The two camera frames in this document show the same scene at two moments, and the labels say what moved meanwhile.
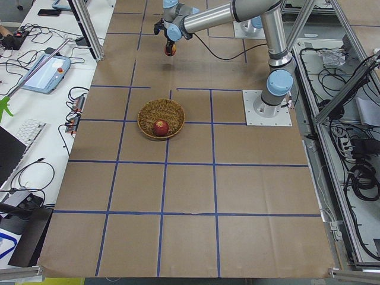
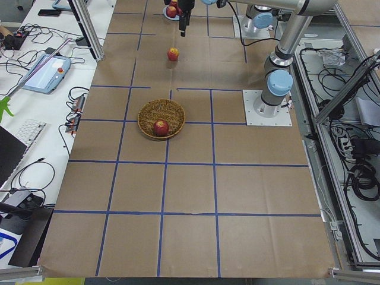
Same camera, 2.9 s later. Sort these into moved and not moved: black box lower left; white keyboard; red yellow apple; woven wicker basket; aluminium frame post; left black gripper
Moved: left black gripper; red yellow apple
Not moved: woven wicker basket; black box lower left; aluminium frame post; white keyboard
